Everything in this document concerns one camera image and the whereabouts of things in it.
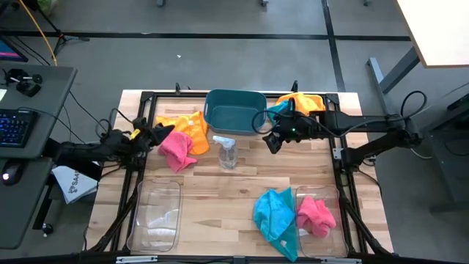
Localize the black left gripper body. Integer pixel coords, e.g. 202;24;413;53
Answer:
136;119;162;152

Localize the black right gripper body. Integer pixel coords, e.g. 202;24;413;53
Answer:
273;109;317;143

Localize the pink microfiber towel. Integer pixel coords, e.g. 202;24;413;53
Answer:
158;131;199;174
296;195;337;238

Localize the orange microfiber towel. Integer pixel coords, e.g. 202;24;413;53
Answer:
274;92;327;117
155;111;211;156

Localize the blue microfiber towel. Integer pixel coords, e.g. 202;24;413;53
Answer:
267;99;295;124
253;187;300;263

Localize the clear spray bottle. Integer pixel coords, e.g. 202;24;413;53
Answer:
212;135;239;171

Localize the teal plastic basket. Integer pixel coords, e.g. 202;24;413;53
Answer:
203;89;268;136

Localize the clear plastic bin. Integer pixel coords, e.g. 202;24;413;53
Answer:
294;184;350;259
126;177;182;254

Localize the white printed bag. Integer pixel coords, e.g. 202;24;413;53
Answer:
51;165;100;205

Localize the grey table leg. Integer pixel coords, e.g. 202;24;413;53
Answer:
366;46;421;95

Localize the black backlit keyboard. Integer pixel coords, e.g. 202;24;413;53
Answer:
0;109;40;149

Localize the black tripod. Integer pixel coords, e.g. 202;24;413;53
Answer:
32;0;91;56

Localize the black computer mouse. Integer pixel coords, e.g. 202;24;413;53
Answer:
1;160;24;187

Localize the grey side desk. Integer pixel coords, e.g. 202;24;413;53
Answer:
0;64;78;251

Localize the computer monitor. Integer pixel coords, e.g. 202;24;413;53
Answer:
0;34;29;63

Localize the green object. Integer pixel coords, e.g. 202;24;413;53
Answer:
36;0;59;15

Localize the white table top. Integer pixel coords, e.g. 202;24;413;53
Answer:
396;0;469;69

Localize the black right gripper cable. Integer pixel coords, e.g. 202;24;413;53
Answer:
251;109;280;135

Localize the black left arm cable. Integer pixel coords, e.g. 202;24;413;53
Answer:
95;107;135;140

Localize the black metal table frame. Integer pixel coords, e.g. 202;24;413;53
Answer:
83;81;394;258

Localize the black right arm base cable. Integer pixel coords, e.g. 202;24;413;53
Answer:
399;89;429;120

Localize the silver metal bracket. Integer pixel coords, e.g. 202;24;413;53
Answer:
116;255;159;264
321;257;363;264

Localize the white floor cable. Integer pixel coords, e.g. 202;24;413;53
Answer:
409;146;434;161

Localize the black clamp mount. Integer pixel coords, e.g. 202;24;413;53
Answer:
3;67;44;98

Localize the yellow cable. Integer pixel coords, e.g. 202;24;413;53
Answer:
17;0;59;67

